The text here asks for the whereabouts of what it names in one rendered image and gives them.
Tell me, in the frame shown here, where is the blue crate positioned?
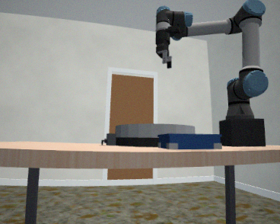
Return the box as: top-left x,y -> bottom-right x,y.
157,133 -> 222,149

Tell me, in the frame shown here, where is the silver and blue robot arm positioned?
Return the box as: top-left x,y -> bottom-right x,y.
156,0 -> 269,119

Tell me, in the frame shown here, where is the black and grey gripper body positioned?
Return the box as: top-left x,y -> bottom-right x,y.
155,21 -> 181,58

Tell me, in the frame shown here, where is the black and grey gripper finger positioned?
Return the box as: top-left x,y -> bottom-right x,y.
157,50 -> 167,64
167,56 -> 172,69

